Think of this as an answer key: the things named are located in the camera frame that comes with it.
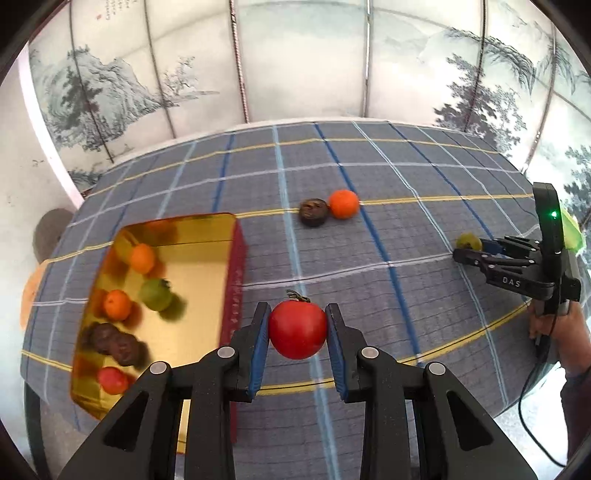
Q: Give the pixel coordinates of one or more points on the red tomato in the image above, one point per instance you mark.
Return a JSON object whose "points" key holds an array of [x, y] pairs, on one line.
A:
{"points": [[298, 327], [112, 379]]}

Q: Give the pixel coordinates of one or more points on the black metal table leg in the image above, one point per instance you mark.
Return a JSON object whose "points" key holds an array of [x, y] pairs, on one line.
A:
{"points": [[33, 424]]}

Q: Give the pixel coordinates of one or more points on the blue plaid tablecloth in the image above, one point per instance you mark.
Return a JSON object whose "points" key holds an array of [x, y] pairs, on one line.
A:
{"points": [[392, 175]]}

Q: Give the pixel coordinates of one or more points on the person's right forearm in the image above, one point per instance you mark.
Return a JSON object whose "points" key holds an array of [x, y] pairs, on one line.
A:
{"points": [[577, 406]]}

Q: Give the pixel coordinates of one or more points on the dark brown fruit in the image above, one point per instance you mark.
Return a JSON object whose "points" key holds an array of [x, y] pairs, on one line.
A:
{"points": [[314, 211], [125, 349], [102, 337]]}

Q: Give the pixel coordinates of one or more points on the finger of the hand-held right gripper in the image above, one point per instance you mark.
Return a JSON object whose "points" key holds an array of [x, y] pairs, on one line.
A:
{"points": [[512, 244], [503, 272]]}

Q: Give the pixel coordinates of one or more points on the gold and red tin box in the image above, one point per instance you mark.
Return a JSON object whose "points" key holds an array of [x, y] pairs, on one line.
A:
{"points": [[198, 286]]}

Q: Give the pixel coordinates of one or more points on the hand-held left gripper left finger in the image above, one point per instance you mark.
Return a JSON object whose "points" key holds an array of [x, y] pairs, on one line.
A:
{"points": [[258, 355]]}

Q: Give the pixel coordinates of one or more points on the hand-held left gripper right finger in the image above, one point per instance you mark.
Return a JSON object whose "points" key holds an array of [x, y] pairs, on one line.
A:
{"points": [[337, 355]]}

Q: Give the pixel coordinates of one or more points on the orange round object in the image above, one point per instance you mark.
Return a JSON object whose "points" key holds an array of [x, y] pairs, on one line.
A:
{"points": [[30, 297]]}

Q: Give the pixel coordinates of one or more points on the painted landscape folding screen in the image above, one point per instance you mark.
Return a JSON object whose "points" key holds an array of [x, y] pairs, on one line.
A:
{"points": [[300, 55]]}

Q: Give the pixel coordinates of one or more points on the light green object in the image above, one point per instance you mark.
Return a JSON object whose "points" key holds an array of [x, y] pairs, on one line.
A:
{"points": [[572, 230]]}

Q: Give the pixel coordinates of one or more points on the orange mandarin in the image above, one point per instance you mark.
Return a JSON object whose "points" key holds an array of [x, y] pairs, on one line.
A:
{"points": [[117, 304], [344, 203], [141, 258]]}

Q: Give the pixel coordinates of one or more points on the person's right hand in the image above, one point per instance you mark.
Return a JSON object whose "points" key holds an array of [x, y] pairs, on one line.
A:
{"points": [[565, 337]]}

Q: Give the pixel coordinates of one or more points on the grey round object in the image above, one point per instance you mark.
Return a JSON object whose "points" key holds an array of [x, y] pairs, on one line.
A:
{"points": [[51, 233]]}

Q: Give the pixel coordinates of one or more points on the green fruit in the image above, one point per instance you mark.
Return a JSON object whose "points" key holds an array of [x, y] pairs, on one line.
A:
{"points": [[467, 241], [156, 294]]}

